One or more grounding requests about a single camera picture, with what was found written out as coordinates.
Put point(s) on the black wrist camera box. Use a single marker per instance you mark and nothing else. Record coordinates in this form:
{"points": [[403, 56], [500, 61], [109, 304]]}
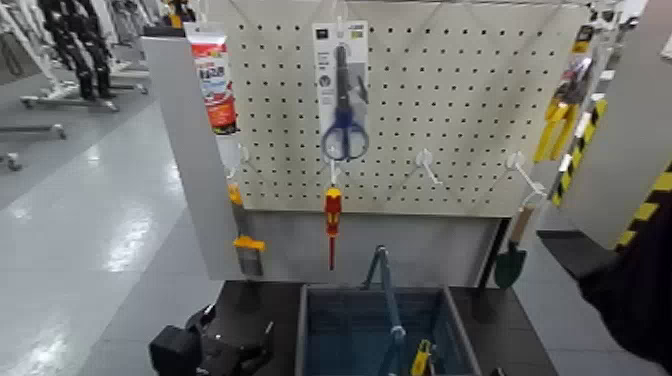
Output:
{"points": [[173, 352]]}

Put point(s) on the blue gray crate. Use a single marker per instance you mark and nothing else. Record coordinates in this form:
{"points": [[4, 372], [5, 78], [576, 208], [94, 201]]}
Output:
{"points": [[357, 330]]}

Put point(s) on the gray wheeled base leg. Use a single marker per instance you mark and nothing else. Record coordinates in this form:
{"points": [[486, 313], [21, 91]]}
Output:
{"points": [[31, 130]]}

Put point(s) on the gray side panel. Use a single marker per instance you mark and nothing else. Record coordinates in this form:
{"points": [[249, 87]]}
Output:
{"points": [[184, 157]]}

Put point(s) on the yellow pliers in package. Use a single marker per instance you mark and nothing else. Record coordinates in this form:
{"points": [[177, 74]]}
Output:
{"points": [[559, 120]]}

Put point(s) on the black humanoid robot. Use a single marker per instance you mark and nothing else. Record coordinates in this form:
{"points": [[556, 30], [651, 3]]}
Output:
{"points": [[78, 47]]}

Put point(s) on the black flat base plate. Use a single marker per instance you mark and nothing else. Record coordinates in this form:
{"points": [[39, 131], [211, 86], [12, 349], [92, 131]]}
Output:
{"points": [[572, 252]]}

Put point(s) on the white pegboard hook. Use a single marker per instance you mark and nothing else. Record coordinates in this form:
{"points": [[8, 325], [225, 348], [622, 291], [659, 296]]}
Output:
{"points": [[428, 164], [332, 168], [239, 160], [525, 173]]}

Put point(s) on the gray lower back panel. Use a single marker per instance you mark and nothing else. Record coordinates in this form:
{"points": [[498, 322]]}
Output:
{"points": [[409, 246]]}

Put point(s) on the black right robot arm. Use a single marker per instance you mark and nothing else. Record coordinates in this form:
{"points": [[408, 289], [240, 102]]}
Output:
{"points": [[635, 294]]}

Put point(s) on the red white sealant tube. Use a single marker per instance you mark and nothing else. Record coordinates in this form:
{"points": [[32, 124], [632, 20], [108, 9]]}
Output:
{"points": [[214, 78]]}

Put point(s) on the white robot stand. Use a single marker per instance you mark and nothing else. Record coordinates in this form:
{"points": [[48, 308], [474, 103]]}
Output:
{"points": [[36, 68]]}

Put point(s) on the small yellow tool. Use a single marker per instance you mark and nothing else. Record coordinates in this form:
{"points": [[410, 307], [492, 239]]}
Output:
{"points": [[421, 359]]}

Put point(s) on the red yellow screwdriver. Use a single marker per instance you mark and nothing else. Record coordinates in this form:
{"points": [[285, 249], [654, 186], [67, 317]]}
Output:
{"points": [[333, 207]]}

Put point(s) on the white pegboard panel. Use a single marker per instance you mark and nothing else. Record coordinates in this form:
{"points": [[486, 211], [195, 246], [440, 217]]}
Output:
{"points": [[446, 105]]}

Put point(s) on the gray panel striped edge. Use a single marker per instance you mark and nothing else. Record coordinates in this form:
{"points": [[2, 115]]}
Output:
{"points": [[624, 131]]}

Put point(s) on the yellow paint brush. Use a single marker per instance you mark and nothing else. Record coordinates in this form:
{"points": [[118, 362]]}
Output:
{"points": [[248, 244]]}

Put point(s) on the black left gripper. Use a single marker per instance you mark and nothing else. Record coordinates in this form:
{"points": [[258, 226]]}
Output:
{"points": [[226, 357]]}

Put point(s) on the blue scissors in package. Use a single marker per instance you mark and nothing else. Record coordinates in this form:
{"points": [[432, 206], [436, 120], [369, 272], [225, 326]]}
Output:
{"points": [[342, 78]]}

